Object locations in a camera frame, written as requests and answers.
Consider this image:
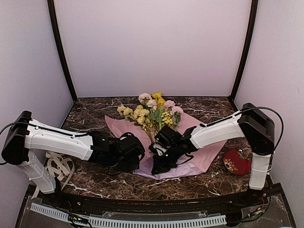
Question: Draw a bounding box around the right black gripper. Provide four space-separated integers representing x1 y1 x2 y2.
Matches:
152 144 181 174

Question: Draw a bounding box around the pink purple wrapping paper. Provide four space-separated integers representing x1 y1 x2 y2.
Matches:
105 115 226 180

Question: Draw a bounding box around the yellow fuzzy poppy stem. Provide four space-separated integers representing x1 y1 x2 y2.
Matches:
152 92 166 106

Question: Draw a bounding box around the red floral dish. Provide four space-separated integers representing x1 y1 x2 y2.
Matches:
223 149 252 175

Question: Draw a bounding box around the black front table rail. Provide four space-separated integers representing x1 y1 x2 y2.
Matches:
57 187 252 214

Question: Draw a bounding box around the white slotted cable duct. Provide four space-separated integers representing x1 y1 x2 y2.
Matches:
30 203 227 228

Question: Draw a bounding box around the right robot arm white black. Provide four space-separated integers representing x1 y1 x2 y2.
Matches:
149 103 276 206

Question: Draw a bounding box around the white ribbon strap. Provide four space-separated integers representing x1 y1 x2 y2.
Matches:
31 151 75 200

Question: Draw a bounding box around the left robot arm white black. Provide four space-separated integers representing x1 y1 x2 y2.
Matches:
1 111 145 207

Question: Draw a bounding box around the right black frame post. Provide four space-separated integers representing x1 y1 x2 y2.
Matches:
228 0 258 104

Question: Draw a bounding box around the yellow daisy flower bunch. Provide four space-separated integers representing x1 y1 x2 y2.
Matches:
161 112 173 125

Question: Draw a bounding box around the pink rose flower stem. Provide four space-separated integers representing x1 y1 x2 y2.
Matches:
138 93 184 132

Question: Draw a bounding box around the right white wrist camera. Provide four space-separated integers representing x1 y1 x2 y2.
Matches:
149 142 169 157

